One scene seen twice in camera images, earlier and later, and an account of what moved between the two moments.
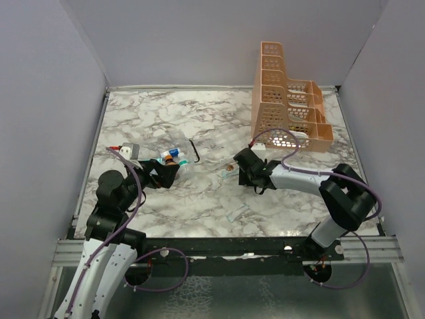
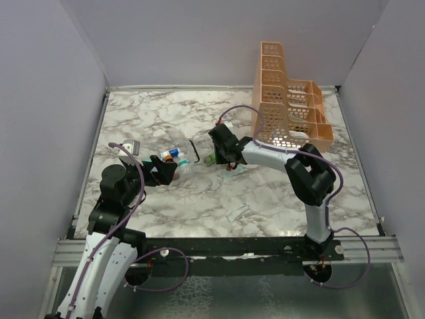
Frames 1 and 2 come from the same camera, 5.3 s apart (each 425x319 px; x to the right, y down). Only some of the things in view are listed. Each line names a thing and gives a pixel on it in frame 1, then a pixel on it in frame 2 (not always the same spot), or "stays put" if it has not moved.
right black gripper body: x=246 y=178 to x=220 y=156
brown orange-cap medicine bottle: x=169 y=160 stays put
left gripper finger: x=167 y=174 stays put
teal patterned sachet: x=226 y=173 stays put
